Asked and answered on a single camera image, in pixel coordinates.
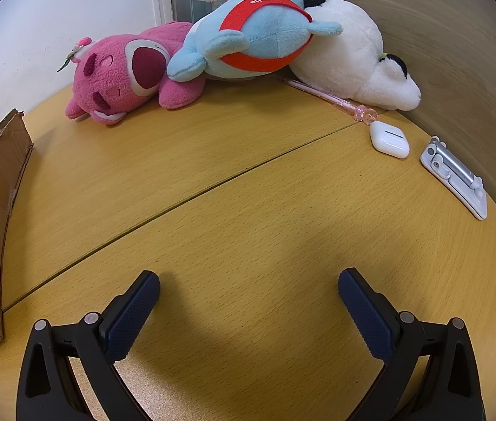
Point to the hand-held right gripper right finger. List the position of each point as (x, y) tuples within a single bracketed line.
[(366, 311)]

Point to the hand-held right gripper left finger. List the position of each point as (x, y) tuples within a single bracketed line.
[(136, 311)]

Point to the white folding phone stand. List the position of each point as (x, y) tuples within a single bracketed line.
[(454, 175)]

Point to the white earbuds case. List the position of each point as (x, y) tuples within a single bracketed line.
[(388, 140)]

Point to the pink pen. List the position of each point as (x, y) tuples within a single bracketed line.
[(318, 95)]

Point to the pink plush bear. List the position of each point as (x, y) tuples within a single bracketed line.
[(112, 74)]

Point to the white plush toy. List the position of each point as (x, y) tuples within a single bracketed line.
[(344, 52)]

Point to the blue plush with red band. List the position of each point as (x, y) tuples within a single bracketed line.
[(265, 30)]

